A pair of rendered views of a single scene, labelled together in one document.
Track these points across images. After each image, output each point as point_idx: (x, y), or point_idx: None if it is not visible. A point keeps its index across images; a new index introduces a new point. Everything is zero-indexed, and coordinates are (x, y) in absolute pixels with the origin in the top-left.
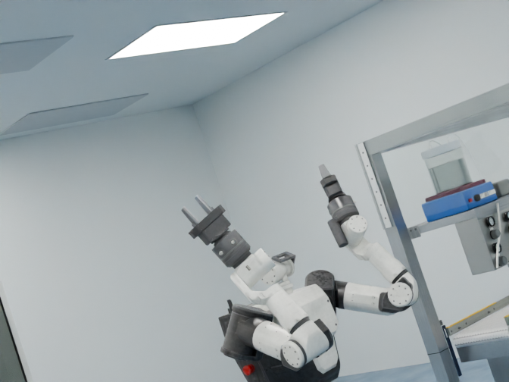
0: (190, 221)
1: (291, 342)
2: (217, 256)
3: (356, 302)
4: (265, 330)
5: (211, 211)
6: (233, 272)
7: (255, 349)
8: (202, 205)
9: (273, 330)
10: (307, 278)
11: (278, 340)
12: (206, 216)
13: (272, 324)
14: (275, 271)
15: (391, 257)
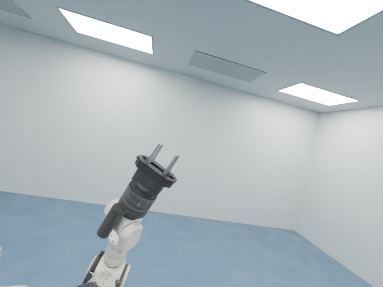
0: (169, 169)
1: (129, 265)
2: (150, 206)
3: None
4: (106, 285)
5: (155, 162)
6: (137, 222)
7: None
8: (157, 153)
9: (105, 281)
10: None
11: (113, 282)
12: (161, 165)
13: (94, 281)
14: (0, 254)
15: None
